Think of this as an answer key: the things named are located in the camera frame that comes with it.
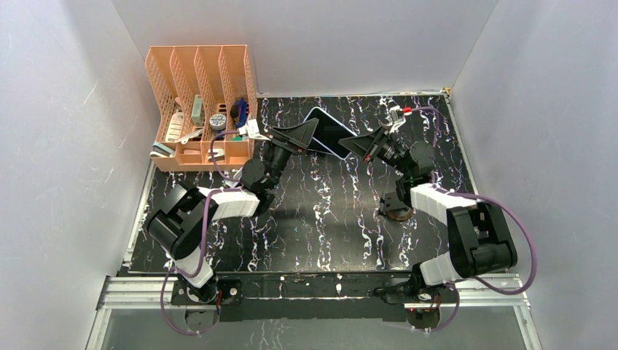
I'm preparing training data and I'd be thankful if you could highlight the green white box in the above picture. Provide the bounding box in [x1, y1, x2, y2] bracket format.
[191, 94, 205, 127]

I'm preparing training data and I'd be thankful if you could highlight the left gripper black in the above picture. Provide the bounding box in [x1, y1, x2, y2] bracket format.
[264, 118, 318, 190]

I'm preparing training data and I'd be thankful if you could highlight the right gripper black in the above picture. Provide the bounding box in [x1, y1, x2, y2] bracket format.
[339, 124, 411, 176]

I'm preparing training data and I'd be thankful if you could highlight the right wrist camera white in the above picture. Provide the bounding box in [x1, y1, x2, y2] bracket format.
[388, 105, 412, 133]

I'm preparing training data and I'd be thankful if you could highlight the phone with blue case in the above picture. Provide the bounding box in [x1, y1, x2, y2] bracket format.
[305, 106, 357, 160]

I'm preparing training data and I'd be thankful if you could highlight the blue black tool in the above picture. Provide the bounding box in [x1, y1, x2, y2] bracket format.
[230, 97, 249, 128]

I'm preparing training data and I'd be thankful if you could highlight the white label tag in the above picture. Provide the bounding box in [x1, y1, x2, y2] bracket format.
[165, 112, 184, 142]

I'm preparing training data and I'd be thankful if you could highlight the white stapler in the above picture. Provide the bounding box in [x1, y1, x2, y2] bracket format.
[206, 148, 225, 163]

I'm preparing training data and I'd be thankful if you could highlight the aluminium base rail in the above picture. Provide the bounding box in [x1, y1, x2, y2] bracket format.
[98, 272, 529, 322]

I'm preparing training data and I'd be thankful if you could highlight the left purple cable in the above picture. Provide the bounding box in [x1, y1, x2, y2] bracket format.
[159, 130, 247, 336]

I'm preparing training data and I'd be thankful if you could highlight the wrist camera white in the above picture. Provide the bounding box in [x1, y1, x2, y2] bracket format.
[238, 119, 267, 140]
[388, 105, 412, 133]

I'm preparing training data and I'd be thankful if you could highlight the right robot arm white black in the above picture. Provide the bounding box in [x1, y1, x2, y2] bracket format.
[339, 128, 518, 302]

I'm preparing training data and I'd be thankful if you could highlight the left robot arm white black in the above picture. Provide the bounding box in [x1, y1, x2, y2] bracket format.
[146, 119, 318, 303]

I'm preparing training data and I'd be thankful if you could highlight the round blue white tape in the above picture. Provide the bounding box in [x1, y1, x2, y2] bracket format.
[208, 113, 227, 131]

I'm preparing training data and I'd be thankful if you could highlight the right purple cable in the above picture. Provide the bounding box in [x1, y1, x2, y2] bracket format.
[405, 106, 539, 333]

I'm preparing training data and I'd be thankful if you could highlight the purple cable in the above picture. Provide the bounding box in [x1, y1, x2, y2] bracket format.
[405, 106, 539, 333]
[159, 130, 247, 336]

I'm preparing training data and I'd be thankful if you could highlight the orange plastic file organizer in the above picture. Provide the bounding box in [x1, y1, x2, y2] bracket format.
[145, 44, 258, 172]

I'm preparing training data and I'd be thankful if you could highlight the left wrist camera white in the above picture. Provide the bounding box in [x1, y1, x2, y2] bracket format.
[238, 119, 267, 140]

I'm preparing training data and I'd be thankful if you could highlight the grey stand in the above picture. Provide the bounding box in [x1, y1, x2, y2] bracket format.
[378, 192, 413, 222]

